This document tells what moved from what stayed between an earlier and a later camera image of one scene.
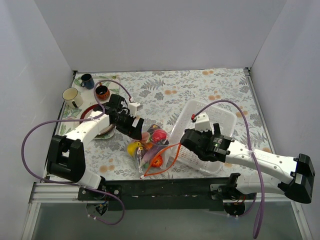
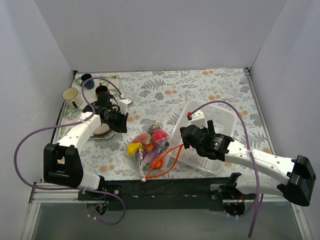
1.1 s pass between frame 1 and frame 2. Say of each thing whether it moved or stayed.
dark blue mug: stayed
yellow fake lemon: stayed
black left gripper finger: moved
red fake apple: stayed
